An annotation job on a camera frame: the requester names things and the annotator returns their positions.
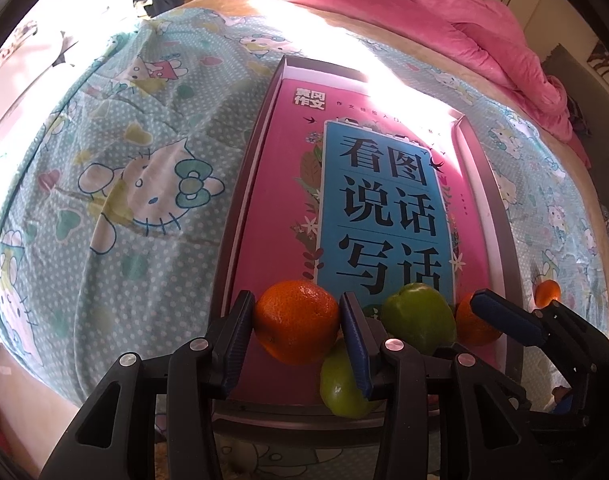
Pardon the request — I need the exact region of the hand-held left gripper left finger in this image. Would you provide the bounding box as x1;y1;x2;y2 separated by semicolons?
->
39;290;258;480

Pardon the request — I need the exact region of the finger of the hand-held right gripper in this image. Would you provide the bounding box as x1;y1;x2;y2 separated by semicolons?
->
472;289;609;386
527;390;609;433

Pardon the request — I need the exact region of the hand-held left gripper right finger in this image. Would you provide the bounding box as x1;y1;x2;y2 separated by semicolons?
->
339;292;550;480

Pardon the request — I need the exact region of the large orange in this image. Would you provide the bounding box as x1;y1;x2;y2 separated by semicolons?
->
253;280;341;366

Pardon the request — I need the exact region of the green pepper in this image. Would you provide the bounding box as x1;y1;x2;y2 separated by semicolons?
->
381;282;458;356

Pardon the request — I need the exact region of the cat print blue blanket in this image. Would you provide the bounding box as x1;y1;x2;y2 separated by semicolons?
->
0;7;609;480

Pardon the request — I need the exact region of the dark green cloth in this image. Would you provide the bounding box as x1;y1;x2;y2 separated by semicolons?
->
539;42;585;91

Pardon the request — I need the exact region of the pink plush duvet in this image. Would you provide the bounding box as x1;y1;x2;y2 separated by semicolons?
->
382;0;593;168

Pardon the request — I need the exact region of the pink Chinese book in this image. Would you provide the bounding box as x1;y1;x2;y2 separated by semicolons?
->
174;0;609;311

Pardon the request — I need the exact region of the white desk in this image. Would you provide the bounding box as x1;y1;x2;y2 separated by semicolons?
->
0;20;65;161

